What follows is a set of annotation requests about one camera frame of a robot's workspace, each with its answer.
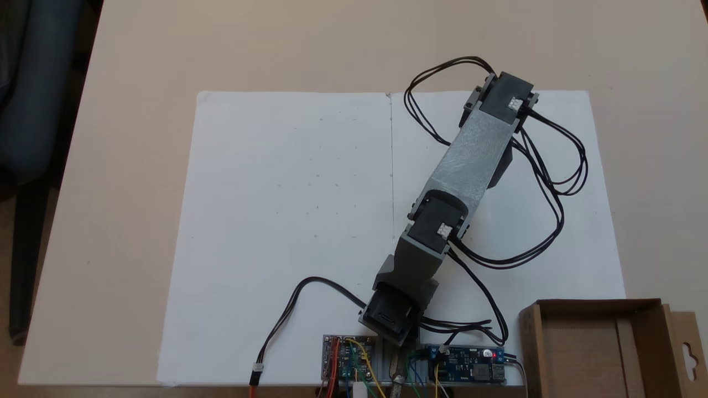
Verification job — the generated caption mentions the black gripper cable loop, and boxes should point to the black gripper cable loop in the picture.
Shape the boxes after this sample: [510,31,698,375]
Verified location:
[403,55,496,148]

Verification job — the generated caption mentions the orange wires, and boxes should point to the orange wires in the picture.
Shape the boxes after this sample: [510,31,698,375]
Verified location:
[326,338,341,398]

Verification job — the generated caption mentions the black cable with white connector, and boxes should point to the black cable with white connector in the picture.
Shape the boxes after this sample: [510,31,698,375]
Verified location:
[249,276,368,398]

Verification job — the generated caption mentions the blue circuit board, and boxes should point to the blue circuit board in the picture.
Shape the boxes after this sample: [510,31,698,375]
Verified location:
[425,344,507,385]

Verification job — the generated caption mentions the yellow wire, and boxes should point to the yellow wire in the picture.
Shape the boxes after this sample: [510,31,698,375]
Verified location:
[345,338,388,398]

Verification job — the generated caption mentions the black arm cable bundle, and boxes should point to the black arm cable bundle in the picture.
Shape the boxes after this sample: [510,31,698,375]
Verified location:
[418,108,589,348]

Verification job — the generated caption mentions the dark blue chair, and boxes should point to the dark blue chair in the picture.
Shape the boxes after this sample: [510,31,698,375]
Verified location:
[0,0,103,346]

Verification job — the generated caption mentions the brown cardboard box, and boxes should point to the brown cardboard box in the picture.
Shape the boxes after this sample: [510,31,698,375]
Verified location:
[518,298,708,398]

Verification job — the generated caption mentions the circuit board with coloured wires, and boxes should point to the circuit board with coloured wires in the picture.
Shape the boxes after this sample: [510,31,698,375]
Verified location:
[322,334,383,383]

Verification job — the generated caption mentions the metal clamp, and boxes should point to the metal clamp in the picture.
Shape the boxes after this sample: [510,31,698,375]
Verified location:
[389,351,409,398]

